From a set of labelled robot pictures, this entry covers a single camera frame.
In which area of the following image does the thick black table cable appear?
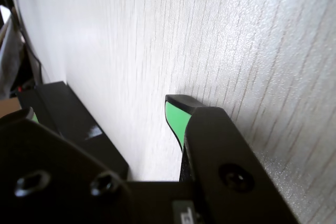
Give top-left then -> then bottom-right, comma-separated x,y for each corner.
10,6 -> 47,86

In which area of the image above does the black cardboard box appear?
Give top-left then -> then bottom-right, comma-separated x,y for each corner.
17,81 -> 130,182

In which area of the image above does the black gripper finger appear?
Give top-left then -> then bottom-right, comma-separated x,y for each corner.
0,106 -> 132,224
164,94 -> 300,224

